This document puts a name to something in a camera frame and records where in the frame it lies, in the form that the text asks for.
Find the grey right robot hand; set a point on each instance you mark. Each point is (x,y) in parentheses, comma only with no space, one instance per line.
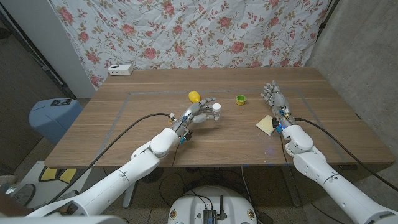
(280,102)

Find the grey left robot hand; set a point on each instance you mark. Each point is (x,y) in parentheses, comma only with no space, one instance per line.
(194,113)

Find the clear medicine bottle white cap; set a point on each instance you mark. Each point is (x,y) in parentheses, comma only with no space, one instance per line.
(216,107)

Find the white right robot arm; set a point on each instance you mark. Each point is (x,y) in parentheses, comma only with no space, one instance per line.
(326,180)

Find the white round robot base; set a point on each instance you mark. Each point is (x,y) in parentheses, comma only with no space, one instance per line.
(189,205)

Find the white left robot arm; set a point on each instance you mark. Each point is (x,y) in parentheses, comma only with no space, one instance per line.
(124,177)

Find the yellow toy lemon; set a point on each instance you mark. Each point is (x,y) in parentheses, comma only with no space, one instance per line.
(194,97)

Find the small green yellow cup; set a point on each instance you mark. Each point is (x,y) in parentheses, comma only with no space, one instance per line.
(240,99)

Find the floral print backdrop cloth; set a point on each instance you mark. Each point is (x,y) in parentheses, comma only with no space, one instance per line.
(186,31)

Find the grey table leg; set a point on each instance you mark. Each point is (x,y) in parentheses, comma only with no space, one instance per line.
(291,186)

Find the white power strip box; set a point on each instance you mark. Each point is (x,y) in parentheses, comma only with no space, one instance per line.
(120,69)

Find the black stand pole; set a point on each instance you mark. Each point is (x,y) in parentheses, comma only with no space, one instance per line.
(326,17)

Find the black antenna module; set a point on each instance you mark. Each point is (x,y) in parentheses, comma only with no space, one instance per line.
(209,216)

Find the white table leg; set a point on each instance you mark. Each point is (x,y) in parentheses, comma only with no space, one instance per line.
(129,196)

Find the black flat device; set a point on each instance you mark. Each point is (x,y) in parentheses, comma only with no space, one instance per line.
(61,102)

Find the blue grey bin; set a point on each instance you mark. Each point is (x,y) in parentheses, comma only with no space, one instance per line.
(53,121)

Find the yellow black floor sticker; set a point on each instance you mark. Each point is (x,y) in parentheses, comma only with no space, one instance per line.
(57,175)

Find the grey white sneaker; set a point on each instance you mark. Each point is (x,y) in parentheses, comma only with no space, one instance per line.
(23,194)

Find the person brown leg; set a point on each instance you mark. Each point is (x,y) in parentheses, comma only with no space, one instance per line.
(12,207)

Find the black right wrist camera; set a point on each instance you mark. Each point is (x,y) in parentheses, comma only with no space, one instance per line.
(275,123)

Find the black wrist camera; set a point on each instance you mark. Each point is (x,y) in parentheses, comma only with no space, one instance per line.
(275,123)
(188,135)

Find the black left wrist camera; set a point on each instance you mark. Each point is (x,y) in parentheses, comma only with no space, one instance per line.
(188,135)

